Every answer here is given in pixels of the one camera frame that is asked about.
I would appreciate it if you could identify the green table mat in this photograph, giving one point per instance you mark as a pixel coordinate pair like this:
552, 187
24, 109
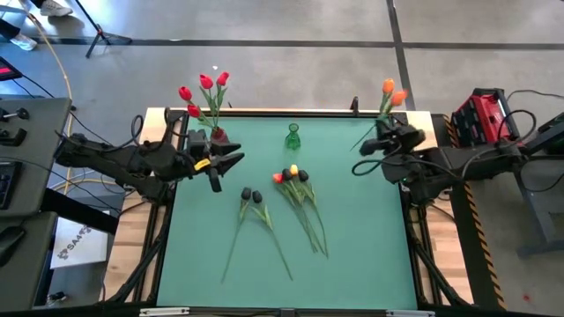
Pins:
343, 282

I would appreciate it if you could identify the grey side desk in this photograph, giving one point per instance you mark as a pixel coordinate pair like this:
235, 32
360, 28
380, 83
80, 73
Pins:
39, 132

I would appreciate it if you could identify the black device with red display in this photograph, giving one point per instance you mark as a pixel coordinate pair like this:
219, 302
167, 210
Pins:
6, 70

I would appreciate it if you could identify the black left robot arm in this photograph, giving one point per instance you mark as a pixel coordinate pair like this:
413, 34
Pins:
123, 160

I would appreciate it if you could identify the person's white shoe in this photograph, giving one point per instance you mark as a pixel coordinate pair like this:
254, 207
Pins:
24, 42
55, 8

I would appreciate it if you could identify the red ribbed vase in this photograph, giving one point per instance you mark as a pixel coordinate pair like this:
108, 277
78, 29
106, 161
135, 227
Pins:
219, 134

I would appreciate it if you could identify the black hazard striped base plate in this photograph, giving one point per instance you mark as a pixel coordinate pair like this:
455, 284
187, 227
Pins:
467, 264

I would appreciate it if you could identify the black table-level camera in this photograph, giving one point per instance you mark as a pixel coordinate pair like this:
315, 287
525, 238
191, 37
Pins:
287, 313

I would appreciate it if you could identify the black tripod stand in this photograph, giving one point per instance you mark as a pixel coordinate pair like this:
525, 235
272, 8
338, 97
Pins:
102, 36

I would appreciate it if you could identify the black metal table frame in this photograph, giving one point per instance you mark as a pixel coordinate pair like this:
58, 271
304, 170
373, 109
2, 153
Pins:
264, 114

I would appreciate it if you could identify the dark metal equipment stand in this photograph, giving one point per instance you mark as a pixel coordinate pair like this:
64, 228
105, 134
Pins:
553, 132

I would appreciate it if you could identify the person's leg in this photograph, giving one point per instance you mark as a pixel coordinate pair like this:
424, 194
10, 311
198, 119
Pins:
9, 28

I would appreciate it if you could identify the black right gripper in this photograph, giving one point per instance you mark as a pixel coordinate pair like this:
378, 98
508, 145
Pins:
403, 138

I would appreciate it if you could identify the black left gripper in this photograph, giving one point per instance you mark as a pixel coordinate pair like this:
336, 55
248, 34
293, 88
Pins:
198, 165

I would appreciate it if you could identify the green glass vase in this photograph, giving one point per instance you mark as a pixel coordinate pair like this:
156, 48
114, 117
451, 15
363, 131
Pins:
292, 141

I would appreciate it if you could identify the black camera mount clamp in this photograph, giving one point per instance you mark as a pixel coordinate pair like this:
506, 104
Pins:
354, 105

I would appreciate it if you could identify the black lever knob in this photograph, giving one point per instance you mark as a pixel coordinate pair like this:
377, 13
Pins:
20, 113

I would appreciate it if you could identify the red and black tool case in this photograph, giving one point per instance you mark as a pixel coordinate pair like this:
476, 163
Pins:
478, 114

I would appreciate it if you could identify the black computer mouse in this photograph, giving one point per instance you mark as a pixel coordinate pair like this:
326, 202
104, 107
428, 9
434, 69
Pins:
9, 242

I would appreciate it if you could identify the white edge clip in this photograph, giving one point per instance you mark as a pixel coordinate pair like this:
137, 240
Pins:
410, 313
163, 311

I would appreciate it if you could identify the white printed sign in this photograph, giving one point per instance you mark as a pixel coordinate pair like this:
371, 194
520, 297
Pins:
79, 251

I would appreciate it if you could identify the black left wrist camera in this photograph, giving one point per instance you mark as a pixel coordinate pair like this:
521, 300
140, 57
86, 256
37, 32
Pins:
198, 141

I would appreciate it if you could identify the black keyboard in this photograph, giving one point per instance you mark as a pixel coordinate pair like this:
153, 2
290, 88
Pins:
6, 185

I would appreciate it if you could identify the red artificial tulip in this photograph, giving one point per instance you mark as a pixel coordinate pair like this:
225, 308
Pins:
223, 78
185, 93
194, 110
206, 81

